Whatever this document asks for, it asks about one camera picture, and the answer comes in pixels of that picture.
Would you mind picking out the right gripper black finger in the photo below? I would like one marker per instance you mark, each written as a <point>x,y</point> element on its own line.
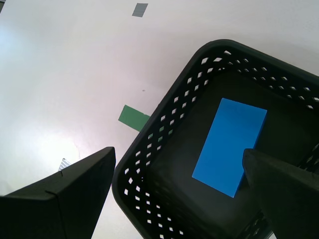
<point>62,199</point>
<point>286,194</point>

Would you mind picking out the blue rectangular block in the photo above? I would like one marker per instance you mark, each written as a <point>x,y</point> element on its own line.
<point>229,144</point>

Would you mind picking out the black woven plastic basket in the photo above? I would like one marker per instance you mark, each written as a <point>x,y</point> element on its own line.
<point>179,174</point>

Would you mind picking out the silver striped tape piece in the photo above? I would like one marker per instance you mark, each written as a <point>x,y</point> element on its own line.
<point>63,164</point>

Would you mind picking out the green tape strip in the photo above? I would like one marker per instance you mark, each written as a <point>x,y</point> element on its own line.
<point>132,118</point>

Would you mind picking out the grey tape patch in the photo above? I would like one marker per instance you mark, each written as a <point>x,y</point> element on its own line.
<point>140,10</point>

